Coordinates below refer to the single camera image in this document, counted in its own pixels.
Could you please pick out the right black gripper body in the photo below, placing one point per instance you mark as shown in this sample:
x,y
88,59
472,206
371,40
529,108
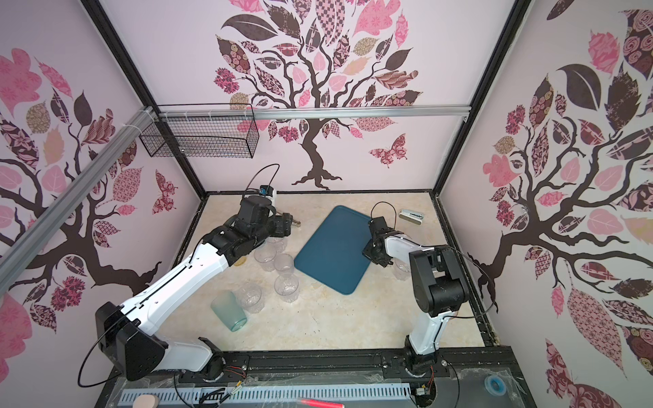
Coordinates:
x,y
374,245

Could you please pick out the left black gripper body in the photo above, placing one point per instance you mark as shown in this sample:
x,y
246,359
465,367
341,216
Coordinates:
x,y
277,227

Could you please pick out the clear faceted glass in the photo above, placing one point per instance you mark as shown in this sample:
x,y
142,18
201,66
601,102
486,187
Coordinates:
x,y
265,255
287,287
278,243

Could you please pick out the teal dotted plastic cup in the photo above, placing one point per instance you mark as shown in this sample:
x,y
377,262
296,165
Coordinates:
x,y
226,307

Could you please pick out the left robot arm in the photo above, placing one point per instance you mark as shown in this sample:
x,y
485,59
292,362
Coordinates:
x,y
127,333

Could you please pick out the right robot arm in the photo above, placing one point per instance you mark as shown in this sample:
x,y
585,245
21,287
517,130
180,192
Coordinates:
x,y
438,287

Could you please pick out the clear glass near right arm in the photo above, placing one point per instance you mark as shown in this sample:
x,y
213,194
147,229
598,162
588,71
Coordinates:
x,y
401,270

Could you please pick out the teal plastic tray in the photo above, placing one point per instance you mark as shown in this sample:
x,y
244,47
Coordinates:
x,y
334,253

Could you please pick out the clear dotted glass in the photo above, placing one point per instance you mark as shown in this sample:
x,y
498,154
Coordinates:
x,y
284,264

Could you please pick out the small white black device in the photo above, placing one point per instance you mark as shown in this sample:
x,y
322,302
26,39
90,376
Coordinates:
x,y
411,216

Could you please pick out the clear ribbed short glass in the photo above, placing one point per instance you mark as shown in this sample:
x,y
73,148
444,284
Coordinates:
x,y
251,298

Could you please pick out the pink pen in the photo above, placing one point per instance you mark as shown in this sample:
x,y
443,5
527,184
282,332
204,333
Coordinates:
x,y
320,404

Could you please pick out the blue tape roll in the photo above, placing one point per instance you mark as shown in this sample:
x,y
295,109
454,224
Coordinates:
x,y
495,386

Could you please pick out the beige round sponge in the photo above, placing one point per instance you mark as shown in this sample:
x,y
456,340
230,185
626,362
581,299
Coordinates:
x,y
146,401

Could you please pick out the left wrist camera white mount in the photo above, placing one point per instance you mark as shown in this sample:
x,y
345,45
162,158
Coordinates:
x,y
267,191

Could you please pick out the black wire basket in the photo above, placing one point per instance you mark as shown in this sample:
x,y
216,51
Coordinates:
x,y
221,130

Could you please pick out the aluminium rail back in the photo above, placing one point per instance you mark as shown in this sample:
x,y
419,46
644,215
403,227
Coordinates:
x,y
331,112

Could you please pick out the aluminium rail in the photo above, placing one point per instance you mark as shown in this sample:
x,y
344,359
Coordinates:
x,y
16,260
331,112

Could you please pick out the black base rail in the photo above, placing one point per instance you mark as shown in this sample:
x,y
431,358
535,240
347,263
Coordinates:
x,y
390,364

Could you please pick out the white slotted cable duct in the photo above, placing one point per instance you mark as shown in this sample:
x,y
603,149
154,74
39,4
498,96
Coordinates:
x,y
271,396

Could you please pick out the aluminium rail left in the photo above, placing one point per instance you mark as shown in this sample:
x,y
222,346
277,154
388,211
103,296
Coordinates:
x,y
16,260

